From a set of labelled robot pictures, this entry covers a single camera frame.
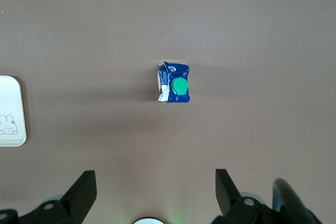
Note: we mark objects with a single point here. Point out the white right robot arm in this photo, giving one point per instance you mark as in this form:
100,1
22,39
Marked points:
148,221

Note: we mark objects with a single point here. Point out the cream rabbit print tray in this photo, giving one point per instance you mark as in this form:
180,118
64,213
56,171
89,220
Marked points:
10,103

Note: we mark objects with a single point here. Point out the blue milk carton green cap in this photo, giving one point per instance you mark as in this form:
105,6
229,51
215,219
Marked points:
178,95

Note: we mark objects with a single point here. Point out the brown table mat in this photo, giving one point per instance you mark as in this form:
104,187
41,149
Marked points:
236,51

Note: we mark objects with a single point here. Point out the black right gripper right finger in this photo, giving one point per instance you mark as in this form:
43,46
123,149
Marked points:
236,208

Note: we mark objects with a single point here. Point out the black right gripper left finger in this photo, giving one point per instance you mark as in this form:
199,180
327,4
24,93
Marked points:
72,203

